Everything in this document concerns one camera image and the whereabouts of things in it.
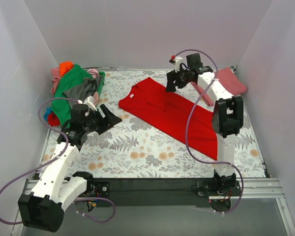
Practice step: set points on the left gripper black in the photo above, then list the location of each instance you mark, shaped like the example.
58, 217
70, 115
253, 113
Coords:
101, 120

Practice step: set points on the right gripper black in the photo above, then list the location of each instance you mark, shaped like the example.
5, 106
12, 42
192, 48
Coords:
175, 76

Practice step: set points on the red t-shirt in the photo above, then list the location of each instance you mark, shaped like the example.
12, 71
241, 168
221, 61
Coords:
169, 112

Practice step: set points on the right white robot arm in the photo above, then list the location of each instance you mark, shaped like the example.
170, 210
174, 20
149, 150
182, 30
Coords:
226, 122

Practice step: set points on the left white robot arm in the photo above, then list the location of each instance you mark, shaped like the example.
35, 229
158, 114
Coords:
44, 206

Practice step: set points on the floral patterned table mat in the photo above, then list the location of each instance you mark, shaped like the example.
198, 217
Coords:
133, 148

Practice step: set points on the grey t-shirt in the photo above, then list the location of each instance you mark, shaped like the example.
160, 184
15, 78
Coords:
82, 91

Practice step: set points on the green plastic basket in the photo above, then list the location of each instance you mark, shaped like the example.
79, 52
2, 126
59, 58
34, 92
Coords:
98, 78

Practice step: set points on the green t-shirt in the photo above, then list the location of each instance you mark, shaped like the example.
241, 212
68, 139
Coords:
74, 83

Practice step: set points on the folded pink t-shirt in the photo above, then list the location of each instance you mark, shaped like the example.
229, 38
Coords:
228, 80

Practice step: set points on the red garment in pile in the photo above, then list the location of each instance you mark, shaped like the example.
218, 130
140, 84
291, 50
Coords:
53, 120

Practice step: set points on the blue t-shirt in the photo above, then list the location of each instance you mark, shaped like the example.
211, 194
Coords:
47, 113

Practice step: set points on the orange t-shirt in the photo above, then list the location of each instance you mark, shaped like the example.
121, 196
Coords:
64, 67

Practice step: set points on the pink t-shirt in pile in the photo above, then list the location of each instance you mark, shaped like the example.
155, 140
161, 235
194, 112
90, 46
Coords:
57, 76

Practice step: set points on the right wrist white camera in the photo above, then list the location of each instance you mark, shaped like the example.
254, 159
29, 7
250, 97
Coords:
176, 61

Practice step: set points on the wrist white camera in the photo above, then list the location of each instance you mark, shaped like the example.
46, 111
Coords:
176, 61
90, 101

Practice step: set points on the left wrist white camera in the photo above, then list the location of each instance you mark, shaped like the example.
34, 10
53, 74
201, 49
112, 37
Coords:
90, 101

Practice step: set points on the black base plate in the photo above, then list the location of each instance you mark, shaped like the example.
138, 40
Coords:
158, 192

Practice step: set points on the aluminium frame rail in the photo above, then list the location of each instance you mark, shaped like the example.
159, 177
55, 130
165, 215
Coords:
262, 188

